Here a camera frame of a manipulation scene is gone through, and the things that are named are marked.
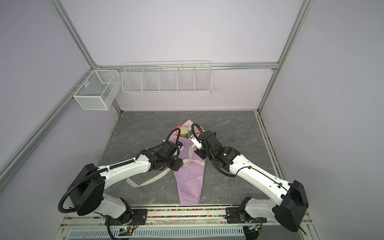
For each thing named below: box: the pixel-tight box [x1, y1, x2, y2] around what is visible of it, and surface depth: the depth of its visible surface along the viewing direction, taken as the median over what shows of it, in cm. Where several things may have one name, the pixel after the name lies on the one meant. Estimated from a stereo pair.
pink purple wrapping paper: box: [169, 120, 205, 205], surface depth 84 cm
